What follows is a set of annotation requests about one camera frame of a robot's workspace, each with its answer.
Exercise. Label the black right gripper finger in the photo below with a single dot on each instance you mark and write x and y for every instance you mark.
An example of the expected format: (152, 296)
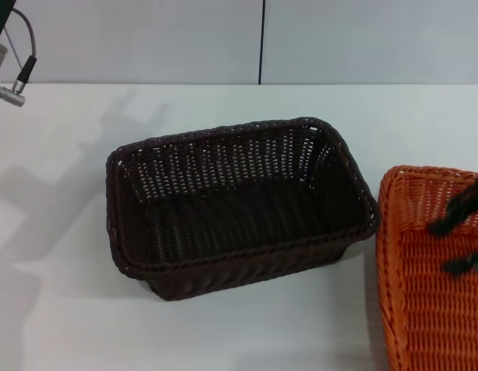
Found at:
(471, 263)
(469, 206)

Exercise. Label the orange wicker basket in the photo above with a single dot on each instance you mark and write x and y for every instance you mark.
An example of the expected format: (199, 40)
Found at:
(428, 293)

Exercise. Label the dark brown wicker basket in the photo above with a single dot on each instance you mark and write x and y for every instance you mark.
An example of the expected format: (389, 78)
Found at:
(239, 228)

